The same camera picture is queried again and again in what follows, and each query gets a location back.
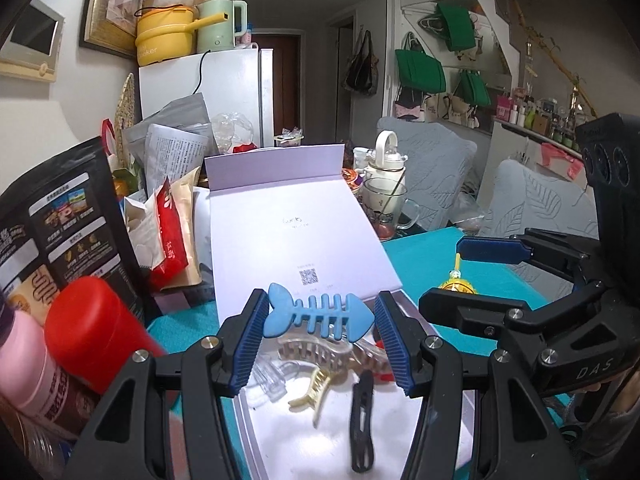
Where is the red propeller hair clip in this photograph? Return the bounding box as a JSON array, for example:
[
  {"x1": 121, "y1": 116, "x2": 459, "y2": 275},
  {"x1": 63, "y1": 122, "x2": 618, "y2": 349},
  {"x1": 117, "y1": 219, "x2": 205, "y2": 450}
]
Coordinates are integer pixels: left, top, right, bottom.
[{"x1": 370, "y1": 340, "x2": 395, "y2": 382}]

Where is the gold framed picture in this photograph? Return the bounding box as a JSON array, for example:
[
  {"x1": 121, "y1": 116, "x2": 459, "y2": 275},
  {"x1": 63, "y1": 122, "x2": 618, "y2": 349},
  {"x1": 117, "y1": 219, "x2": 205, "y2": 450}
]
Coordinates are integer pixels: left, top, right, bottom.
[{"x1": 79, "y1": 0, "x2": 143, "y2": 58}]

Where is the black snack bag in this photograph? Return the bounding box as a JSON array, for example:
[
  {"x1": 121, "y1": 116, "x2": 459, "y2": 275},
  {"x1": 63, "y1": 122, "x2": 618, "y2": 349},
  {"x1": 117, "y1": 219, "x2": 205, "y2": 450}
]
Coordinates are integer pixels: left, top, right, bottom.
[{"x1": 1, "y1": 138, "x2": 152, "y2": 324}]

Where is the pearl beige claw clip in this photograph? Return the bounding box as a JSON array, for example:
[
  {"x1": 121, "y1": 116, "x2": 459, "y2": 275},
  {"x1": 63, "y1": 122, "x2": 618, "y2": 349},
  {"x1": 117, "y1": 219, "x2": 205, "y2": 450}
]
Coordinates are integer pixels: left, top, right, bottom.
[{"x1": 277, "y1": 333, "x2": 394, "y2": 382}]

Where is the instant noodle cup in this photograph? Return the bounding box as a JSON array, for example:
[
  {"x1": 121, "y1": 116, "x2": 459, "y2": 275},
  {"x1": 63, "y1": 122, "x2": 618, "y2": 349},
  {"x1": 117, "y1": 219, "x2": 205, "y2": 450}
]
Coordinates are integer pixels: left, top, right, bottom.
[{"x1": 342, "y1": 168, "x2": 363, "y2": 196}]

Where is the black hanging handbag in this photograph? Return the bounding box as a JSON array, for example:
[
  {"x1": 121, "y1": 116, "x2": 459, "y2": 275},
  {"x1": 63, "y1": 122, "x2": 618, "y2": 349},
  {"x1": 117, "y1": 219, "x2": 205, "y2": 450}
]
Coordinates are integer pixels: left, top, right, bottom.
[{"x1": 343, "y1": 28, "x2": 378, "y2": 96}]

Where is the lavender open gift box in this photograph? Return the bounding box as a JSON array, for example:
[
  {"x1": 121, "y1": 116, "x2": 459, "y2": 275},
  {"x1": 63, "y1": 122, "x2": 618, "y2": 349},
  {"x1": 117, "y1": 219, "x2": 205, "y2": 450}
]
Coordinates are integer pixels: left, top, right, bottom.
[{"x1": 205, "y1": 144, "x2": 418, "y2": 479}]

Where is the far grey leaf chair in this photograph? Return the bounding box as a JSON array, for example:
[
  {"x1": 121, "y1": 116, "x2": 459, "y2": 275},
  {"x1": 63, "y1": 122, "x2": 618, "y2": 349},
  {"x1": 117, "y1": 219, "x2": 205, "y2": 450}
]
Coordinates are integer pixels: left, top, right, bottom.
[{"x1": 378, "y1": 117, "x2": 477, "y2": 231}]

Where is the green electric kettle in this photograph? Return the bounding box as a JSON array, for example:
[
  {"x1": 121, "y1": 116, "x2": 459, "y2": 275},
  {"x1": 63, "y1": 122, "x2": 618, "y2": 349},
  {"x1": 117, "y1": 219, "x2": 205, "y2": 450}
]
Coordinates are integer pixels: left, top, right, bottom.
[{"x1": 196, "y1": 0, "x2": 248, "y2": 53}]

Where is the brown entrance door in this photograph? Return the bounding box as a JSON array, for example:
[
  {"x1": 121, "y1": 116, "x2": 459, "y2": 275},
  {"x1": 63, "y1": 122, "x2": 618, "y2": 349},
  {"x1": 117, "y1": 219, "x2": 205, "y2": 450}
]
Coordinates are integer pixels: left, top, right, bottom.
[{"x1": 255, "y1": 34, "x2": 302, "y2": 136}]

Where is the grey leaf chair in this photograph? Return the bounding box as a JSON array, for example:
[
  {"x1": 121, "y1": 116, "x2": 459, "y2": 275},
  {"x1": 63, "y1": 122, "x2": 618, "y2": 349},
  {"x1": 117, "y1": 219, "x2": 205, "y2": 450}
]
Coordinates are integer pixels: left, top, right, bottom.
[
  {"x1": 378, "y1": 117, "x2": 477, "y2": 231},
  {"x1": 476, "y1": 158, "x2": 601, "y2": 302}
]

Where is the blue fishbone cable winder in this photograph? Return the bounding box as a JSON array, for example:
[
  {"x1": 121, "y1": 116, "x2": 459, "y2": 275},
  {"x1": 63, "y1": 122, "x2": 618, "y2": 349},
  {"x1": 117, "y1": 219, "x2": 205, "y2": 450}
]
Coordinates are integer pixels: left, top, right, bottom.
[{"x1": 262, "y1": 283, "x2": 374, "y2": 344}]

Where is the yellow pot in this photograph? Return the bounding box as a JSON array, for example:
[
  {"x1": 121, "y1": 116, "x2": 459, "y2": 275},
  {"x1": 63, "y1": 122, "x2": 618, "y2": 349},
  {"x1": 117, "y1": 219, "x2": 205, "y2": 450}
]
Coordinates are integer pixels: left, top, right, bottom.
[{"x1": 134, "y1": 6, "x2": 230, "y2": 67}]

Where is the wall intercom panel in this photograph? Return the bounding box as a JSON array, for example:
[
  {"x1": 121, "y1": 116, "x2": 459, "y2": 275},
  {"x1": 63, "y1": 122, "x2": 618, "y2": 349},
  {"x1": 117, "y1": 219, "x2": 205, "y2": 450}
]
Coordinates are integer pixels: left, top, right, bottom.
[{"x1": 1, "y1": 0, "x2": 65, "y2": 84}]

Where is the clear plastic hair clip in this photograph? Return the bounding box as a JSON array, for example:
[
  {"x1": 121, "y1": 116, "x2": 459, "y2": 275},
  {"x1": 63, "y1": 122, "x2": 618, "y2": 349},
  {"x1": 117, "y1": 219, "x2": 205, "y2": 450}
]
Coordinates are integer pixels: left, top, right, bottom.
[{"x1": 247, "y1": 354, "x2": 286, "y2": 403}]

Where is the green tote bag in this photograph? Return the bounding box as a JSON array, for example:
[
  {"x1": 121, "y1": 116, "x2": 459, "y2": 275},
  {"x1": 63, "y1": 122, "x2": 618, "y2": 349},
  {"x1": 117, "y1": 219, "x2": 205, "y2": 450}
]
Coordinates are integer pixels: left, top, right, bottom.
[{"x1": 395, "y1": 49, "x2": 446, "y2": 94}]

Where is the person right hand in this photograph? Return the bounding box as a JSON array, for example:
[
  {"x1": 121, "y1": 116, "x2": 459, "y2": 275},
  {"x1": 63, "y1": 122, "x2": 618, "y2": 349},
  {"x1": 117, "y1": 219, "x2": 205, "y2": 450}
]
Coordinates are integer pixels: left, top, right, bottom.
[{"x1": 593, "y1": 372, "x2": 639, "y2": 445}]

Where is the near grey leaf chair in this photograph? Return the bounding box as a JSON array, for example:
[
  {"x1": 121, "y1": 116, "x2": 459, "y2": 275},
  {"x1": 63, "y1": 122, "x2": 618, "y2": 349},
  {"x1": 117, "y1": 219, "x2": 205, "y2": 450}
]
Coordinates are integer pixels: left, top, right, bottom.
[{"x1": 476, "y1": 158, "x2": 601, "y2": 302}]

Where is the pink bottle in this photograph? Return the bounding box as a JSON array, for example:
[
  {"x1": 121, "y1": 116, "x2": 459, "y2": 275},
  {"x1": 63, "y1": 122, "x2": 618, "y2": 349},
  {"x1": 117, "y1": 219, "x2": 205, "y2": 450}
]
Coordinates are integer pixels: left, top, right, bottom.
[{"x1": 0, "y1": 307, "x2": 98, "y2": 440}]

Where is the white cream kettle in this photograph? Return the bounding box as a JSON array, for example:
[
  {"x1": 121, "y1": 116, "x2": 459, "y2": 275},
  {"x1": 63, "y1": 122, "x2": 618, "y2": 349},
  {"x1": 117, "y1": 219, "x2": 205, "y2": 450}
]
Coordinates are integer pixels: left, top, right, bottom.
[{"x1": 364, "y1": 130, "x2": 408, "y2": 184}]

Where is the cream banana hair clip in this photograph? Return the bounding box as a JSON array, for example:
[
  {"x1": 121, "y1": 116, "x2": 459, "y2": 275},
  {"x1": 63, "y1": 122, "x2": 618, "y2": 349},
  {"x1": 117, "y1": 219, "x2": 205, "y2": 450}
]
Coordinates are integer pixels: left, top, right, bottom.
[{"x1": 288, "y1": 367, "x2": 334, "y2": 428}]

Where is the glass mug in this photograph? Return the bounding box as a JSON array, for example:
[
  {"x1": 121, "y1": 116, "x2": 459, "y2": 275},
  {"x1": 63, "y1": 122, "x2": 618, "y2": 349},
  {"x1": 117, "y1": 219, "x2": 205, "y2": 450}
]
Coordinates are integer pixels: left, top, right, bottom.
[{"x1": 361, "y1": 177, "x2": 420, "y2": 242}]

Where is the white mini fridge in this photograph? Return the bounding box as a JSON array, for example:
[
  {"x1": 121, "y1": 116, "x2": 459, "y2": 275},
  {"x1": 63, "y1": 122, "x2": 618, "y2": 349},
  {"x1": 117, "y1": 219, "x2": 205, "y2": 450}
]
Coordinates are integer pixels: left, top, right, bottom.
[{"x1": 138, "y1": 49, "x2": 274, "y2": 148}]

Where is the red snack packet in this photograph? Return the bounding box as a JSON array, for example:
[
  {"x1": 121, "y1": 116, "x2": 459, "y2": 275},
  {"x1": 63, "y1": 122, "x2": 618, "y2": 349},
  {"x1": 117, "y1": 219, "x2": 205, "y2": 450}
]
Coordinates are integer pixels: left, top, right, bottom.
[{"x1": 124, "y1": 168, "x2": 202, "y2": 292}]

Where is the red cylinder bottle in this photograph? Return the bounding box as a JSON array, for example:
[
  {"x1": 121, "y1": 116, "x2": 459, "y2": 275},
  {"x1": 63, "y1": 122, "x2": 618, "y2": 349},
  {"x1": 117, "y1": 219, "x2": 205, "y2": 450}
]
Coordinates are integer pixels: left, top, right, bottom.
[{"x1": 44, "y1": 276, "x2": 166, "y2": 394}]

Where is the yellow lollipop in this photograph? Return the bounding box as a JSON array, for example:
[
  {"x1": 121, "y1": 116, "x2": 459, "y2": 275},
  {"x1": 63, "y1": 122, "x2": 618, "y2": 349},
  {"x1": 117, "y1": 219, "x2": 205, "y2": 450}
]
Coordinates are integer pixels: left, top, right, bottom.
[{"x1": 439, "y1": 252, "x2": 477, "y2": 295}]

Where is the black long hair clip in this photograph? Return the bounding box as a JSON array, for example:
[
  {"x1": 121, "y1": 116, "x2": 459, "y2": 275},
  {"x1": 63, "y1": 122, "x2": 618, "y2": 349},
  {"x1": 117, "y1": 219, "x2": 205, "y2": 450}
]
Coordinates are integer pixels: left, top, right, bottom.
[{"x1": 349, "y1": 370, "x2": 374, "y2": 474}]

